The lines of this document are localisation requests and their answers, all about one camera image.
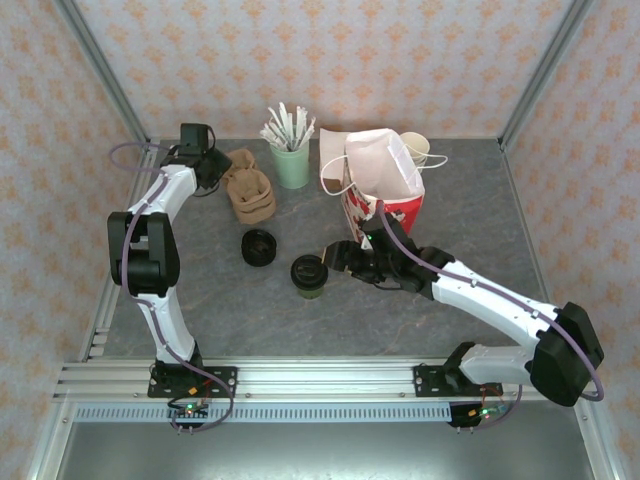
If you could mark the takeout coffee cup black lid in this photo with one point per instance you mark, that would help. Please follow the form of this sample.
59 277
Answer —
309 272

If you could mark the red and white paper bag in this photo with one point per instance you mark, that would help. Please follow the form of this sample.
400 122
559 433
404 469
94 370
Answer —
375 165

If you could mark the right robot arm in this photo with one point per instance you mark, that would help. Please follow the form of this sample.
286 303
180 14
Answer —
480 295

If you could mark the brown pulp cup carrier stack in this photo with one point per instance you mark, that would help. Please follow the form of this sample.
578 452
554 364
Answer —
257 210

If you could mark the paper wrapped straw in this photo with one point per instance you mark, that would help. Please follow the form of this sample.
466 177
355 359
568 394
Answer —
277 125
270 136
300 122
286 122
308 130

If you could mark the mint green tumbler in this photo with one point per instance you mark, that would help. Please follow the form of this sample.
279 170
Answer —
290 167

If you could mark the stack of black cup lids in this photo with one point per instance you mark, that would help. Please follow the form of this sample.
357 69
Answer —
258 247

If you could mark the white paper napkins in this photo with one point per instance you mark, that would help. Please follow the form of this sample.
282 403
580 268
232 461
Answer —
331 145

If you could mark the stack of white paper cups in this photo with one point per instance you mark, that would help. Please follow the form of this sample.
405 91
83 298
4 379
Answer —
417 142

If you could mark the sheet metal shelf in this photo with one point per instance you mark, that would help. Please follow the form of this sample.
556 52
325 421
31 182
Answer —
320 455

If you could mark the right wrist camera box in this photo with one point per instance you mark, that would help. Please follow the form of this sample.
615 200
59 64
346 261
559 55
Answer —
377 245

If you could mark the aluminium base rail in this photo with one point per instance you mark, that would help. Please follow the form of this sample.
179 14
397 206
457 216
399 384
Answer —
325 380

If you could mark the right aluminium side rail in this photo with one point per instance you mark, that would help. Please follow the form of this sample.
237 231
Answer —
507 165

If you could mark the aluminium side rail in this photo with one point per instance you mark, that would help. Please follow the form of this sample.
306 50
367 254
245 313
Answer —
100 320
507 165

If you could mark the left aluminium frame post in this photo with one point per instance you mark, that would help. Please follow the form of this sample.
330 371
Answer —
102 65

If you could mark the aluminium frame post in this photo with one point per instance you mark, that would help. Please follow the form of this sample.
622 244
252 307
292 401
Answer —
547 65
102 65

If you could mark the left aluminium side rail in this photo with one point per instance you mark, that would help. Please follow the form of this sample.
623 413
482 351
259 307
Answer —
100 320

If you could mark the right aluminium frame post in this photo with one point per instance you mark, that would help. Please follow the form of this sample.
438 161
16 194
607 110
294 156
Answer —
547 65

